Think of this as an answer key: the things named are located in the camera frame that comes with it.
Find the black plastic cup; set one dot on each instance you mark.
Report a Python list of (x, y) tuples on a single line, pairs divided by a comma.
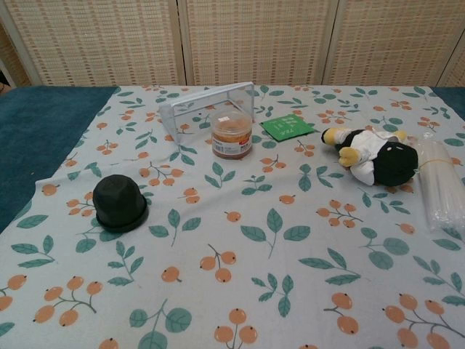
[(118, 201)]

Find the clear plastic jar brown contents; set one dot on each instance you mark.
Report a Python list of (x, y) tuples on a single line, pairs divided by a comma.
[(232, 136)]

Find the green square packet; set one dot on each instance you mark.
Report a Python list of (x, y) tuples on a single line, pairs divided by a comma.
[(287, 127)]

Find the clear plastic box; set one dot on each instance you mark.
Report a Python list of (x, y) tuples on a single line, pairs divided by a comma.
[(203, 103)]

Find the floral print tablecloth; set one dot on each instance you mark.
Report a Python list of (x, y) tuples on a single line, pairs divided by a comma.
[(254, 261)]

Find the woven folding screen panel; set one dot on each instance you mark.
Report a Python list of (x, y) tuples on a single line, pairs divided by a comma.
[(258, 40), (399, 40), (12, 58), (101, 40)]

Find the penguin plush toy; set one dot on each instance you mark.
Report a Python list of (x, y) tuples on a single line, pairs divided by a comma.
[(385, 160)]

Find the teal plush table cover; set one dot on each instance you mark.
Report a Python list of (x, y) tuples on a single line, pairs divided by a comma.
[(40, 134)]

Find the bagged bundle of white straws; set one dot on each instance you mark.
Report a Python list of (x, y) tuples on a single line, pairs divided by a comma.
[(437, 189)]

